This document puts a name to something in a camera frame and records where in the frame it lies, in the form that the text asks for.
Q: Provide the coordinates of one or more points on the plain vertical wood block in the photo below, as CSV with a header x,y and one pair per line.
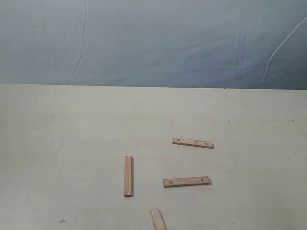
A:
x,y
128,176

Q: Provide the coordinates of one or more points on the edge plain wood block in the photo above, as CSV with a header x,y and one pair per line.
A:
x,y
157,219

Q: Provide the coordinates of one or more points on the upper wood block with holes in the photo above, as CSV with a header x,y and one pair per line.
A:
x,y
193,143

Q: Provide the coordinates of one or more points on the wood block with holes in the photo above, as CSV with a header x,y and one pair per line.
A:
x,y
189,181
193,143

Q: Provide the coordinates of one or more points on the lower wood block with holes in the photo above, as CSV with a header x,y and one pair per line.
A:
x,y
189,181

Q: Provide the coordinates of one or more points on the blue-grey backdrop sheet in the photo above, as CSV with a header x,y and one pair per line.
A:
x,y
260,44

